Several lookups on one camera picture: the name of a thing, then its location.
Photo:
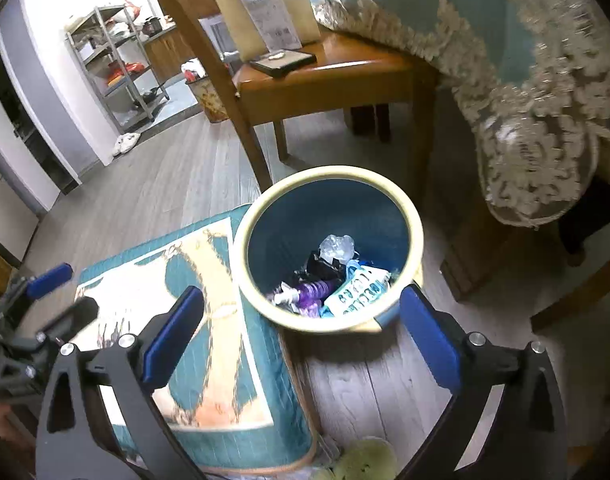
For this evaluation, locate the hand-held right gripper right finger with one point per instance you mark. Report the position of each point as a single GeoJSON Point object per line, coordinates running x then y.
{"type": "Point", "coordinates": [427, 340]}

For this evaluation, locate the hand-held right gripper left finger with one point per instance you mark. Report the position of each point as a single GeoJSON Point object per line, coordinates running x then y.
{"type": "Point", "coordinates": [172, 340]}

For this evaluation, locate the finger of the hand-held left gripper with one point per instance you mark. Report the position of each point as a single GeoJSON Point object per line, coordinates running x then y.
{"type": "Point", "coordinates": [50, 280]}
{"type": "Point", "coordinates": [75, 315]}

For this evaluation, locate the teal printed packet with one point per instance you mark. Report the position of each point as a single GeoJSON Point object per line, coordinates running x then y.
{"type": "Point", "coordinates": [357, 292]}

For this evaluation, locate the purple packet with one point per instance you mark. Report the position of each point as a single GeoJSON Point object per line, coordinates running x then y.
{"type": "Point", "coordinates": [315, 292]}

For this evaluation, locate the clear plastic wrap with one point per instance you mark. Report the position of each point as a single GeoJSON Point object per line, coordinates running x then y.
{"type": "Point", "coordinates": [337, 247]}

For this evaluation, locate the blue bin with cream rim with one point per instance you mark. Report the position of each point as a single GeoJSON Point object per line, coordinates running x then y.
{"type": "Point", "coordinates": [285, 230]}

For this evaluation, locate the floral trash bin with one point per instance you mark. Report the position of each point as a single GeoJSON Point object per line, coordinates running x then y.
{"type": "Point", "coordinates": [210, 100]}

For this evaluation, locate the teal printed mat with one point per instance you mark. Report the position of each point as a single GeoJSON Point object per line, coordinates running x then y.
{"type": "Point", "coordinates": [220, 360]}

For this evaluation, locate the wooden table leg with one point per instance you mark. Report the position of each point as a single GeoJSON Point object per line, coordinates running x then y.
{"type": "Point", "coordinates": [465, 260]}

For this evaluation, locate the grey refrigerator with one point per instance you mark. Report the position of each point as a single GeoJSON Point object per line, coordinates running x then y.
{"type": "Point", "coordinates": [5, 200]}

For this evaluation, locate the black crumpled wrapper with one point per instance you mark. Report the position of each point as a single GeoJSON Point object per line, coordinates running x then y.
{"type": "Point", "coordinates": [322, 267]}

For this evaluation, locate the green fluffy slipper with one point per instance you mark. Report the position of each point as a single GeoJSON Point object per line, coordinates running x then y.
{"type": "Point", "coordinates": [365, 460]}

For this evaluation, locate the white fluffy slipper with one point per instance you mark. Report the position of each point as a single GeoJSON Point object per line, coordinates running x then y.
{"type": "Point", "coordinates": [120, 147]}
{"type": "Point", "coordinates": [132, 140]}

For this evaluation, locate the dark wooden chair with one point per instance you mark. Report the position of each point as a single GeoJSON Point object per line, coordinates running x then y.
{"type": "Point", "coordinates": [580, 305]}

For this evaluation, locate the black frying pan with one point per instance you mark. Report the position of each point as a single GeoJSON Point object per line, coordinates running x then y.
{"type": "Point", "coordinates": [147, 95]}

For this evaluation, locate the red plastic dish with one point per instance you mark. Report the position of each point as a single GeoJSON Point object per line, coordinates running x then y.
{"type": "Point", "coordinates": [127, 72]}

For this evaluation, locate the metal shelf rack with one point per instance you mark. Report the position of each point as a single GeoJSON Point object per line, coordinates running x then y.
{"type": "Point", "coordinates": [117, 60]}

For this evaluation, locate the white plastic bag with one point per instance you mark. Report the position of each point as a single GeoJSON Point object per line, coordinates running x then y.
{"type": "Point", "coordinates": [192, 70]}

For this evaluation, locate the wooden kitchen counter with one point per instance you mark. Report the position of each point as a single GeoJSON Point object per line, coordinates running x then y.
{"type": "Point", "coordinates": [165, 52]}

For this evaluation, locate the black phone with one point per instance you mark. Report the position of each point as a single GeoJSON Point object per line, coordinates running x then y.
{"type": "Point", "coordinates": [285, 62]}

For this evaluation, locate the cream paper bag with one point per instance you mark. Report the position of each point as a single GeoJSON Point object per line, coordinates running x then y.
{"type": "Point", "coordinates": [225, 20]}

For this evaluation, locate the teal lace tablecloth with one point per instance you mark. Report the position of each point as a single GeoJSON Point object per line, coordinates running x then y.
{"type": "Point", "coordinates": [410, 5]}

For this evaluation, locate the white paper receipt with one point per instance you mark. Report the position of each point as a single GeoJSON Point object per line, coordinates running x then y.
{"type": "Point", "coordinates": [270, 15]}

